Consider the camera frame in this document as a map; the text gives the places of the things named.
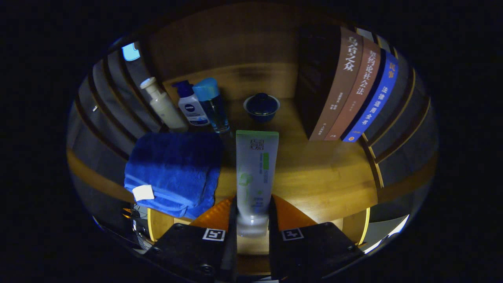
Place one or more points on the white green tube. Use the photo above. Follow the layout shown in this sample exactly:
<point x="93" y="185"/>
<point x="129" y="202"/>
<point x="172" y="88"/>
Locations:
<point x="255" y="177"/>

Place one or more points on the wooden drawer with black knob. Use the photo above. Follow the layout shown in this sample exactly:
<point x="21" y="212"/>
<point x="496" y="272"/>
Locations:
<point x="165" y="224"/>

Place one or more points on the teal transparent bottle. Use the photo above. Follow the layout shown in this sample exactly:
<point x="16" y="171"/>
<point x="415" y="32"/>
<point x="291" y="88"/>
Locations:
<point x="214" y="106"/>

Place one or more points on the cream pump bottle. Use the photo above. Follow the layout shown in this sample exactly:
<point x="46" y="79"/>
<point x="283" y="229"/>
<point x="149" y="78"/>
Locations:
<point x="167" y="110"/>

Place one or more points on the white lotion bottle blue cap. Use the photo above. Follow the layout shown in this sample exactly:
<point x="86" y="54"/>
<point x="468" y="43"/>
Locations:
<point x="190" y="106"/>

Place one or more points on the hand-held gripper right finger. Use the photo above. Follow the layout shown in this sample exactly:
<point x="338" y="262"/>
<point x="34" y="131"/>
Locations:
<point x="274" y="247"/>

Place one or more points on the dark blue lidded teacup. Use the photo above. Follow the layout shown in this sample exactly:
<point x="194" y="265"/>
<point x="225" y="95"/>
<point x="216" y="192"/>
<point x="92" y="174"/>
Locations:
<point x="261" y="106"/>

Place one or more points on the blue book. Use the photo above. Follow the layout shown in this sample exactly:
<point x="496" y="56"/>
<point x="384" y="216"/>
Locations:
<point x="375" y="102"/>

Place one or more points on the wooden countertop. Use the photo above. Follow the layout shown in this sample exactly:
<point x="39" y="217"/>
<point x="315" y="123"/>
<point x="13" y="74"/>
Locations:
<point x="314" y="177"/>

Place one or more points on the wooden cabinet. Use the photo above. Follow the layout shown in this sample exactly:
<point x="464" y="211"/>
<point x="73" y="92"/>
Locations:
<point x="220" y="43"/>

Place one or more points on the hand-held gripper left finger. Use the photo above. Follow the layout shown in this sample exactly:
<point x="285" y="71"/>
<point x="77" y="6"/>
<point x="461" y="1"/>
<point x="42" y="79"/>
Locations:
<point x="232" y="243"/>

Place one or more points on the folded blue towel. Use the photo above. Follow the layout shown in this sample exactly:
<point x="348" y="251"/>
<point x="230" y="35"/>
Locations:
<point x="173" y="169"/>

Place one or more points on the reddish brown book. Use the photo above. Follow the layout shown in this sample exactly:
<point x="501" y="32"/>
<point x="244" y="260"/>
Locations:
<point x="361" y="90"/>

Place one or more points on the dark brown book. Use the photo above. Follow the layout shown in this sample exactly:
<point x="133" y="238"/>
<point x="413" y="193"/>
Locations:
<point x="338" y="86"/>

